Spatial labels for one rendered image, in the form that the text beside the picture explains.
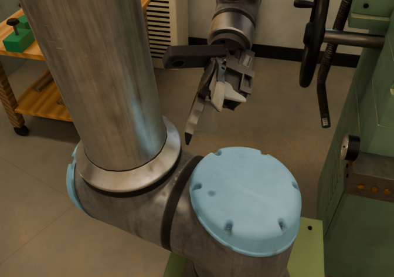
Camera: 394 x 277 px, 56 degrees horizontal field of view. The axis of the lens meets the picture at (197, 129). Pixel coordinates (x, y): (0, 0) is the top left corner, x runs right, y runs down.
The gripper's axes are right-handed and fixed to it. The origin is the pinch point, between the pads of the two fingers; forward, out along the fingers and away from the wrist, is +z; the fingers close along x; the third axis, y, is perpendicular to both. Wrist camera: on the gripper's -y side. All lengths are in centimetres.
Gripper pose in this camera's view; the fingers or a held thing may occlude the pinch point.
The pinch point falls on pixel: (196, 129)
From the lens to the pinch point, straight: 62.7
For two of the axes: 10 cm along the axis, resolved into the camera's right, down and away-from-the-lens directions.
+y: 9.1, 3.5, 2.2
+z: -2.2, 8.5, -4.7
